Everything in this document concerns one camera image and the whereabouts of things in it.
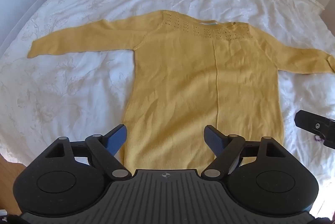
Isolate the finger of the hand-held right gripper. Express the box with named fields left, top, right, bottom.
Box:
left=294, top=110, right=335, bottom=149

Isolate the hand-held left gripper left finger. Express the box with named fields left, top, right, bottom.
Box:
left=43, top=124, right=133, bottom=180

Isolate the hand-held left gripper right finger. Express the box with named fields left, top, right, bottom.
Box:
left=201, top=125, right=290, bottom=179

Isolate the yellow knit sweater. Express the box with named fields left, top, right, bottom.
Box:
left=27, top=10, right=335, bottom=171

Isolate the white floral bedspread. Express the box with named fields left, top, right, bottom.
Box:
left=0, top=0, right=335, bottom=215

